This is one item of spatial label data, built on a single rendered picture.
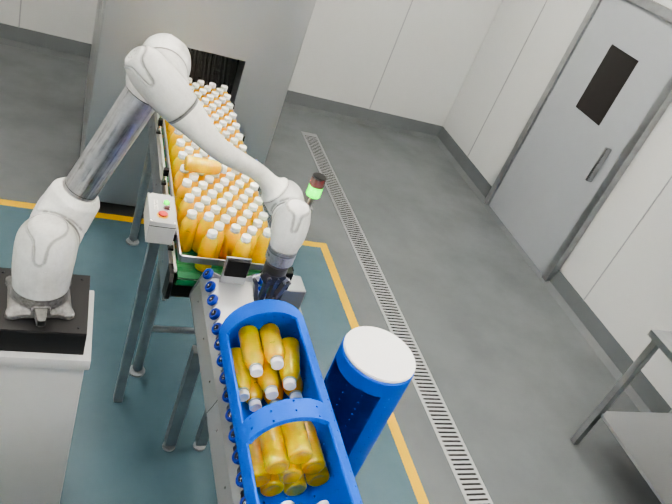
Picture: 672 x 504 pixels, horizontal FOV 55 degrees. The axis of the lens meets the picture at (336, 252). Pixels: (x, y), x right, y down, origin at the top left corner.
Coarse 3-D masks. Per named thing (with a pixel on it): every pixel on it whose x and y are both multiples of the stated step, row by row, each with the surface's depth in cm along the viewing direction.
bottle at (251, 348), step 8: (240, 328) 206; (248, 328) 205; (256, 328) 207; (240, 336) 204; (248, 336) 202; (256, 336) 203; (240, 344) 202; (248, 344) 199; (256, 344) 200; (248, 352) 197; (256, 352) 197; (248, 360) 196; (256, 360) 195; (248, 368) 196
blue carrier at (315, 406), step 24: (240, 312) 200; (264, 312) 198; (288, 312) 202; (288, 336) 215; (312, 360) 191; (312, 384) 202; (240, 408) 178; (264, 408) 171; (288, 408) 170; (312, 408) 172; (240, 432) 173; (264, 432) 168; (336, 432) 172; (240, 456) 170; (336, 456) 181; (336, 480) 178
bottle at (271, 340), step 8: (264, 328) 206; (272, 328) 205; (264, 336) 203; (272, 336) 201; (280, 336) 204; (264, 344) 200; (272, 344) 198; (280, 344) 199; (264, 352) 198; (272, 352) 196; (280, 352) 196
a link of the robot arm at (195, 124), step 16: (192, 112) 164; (176, 128) 167; (192, 128) 166; (208, 128) 168; (208, 144) 170; (224, 144) 173; (224, 160) 176; (240, 160) 180; (256, 160) 191; (256, 176) 192; (272, 176) 196; (272, 192) 197; (288, 192) 197; (272, 208) 198
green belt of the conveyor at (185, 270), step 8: (168, 192) 295; (176, 256) 259; (184, 264) 257; (192, 264) 258; (176, 272) 259; (184, 272) 252; (192, 272) 254; (200, 272) 256; (216, 272) 260; (248, 272) 267; (256, 272) 269; (176, 280) 255; (184, 280) 252; (192, 280) 253
